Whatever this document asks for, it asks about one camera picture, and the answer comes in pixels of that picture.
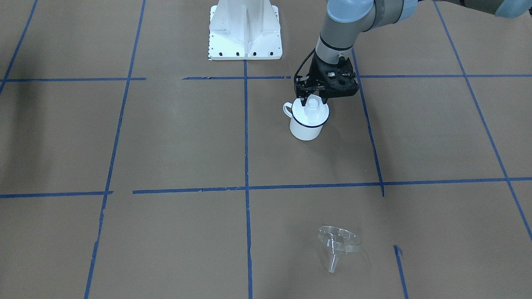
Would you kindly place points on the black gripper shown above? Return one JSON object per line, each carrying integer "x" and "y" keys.
{"x": 306, "y": 84}

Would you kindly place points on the white mug lid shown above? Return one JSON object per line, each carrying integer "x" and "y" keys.
{"x": 314, "y": 114}

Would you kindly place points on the clear plastic funnel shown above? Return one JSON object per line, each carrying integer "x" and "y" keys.
{"x": 339, "y": 243}

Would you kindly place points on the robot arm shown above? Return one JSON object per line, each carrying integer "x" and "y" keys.
{"x": 345, "y": 20}

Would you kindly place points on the white enamel mug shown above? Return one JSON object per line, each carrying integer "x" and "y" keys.
{"x": 299, "y": 131}

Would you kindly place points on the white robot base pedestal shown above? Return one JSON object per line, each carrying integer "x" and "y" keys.
{"x": 244, "y": 29}

